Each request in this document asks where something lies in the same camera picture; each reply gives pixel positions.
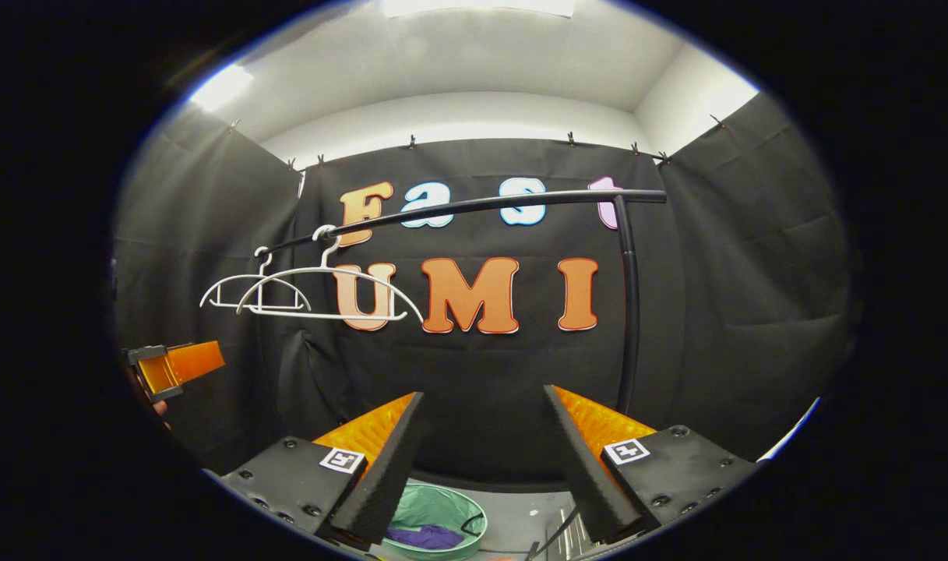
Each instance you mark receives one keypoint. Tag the small ceiling light panel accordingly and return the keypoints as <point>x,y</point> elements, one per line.
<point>220,87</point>

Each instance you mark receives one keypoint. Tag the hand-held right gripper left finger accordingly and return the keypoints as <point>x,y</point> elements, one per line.
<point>388,467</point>

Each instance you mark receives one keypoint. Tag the white plastic hanger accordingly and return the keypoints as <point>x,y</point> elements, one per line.
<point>329,253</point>
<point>224,280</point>

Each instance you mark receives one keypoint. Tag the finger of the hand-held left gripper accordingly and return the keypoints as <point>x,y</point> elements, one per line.
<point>193,360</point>

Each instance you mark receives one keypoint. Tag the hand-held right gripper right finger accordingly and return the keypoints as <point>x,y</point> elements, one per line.
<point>586,467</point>

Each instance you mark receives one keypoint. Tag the large ceiling light panel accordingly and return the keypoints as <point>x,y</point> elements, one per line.
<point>474,6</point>

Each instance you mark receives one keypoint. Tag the purple shirt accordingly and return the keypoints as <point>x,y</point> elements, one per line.
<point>427,536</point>

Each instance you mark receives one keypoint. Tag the green laundry hamper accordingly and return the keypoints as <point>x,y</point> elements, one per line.
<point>435,502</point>

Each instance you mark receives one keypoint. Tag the black clothes rack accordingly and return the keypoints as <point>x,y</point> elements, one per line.
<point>628,312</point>

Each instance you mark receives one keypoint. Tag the row of backdrop clips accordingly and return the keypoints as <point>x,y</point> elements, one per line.
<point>571,139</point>

